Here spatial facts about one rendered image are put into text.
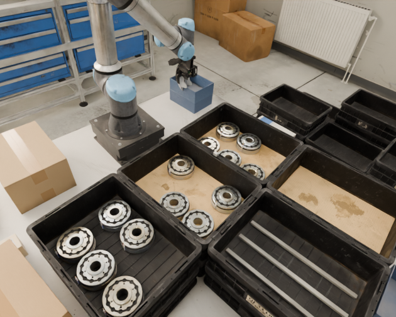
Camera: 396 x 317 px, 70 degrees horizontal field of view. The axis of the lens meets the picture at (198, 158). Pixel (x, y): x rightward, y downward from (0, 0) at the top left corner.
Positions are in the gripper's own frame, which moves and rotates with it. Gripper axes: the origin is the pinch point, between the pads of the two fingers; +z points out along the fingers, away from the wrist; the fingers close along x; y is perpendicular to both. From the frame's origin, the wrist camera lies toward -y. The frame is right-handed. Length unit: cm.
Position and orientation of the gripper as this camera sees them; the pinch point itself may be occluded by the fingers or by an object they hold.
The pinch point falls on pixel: (181, 87)
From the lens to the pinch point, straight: 159.3
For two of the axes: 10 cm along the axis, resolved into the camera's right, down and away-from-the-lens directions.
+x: 6.9, -4.8, 5.4
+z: -0.5, 7.1, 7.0
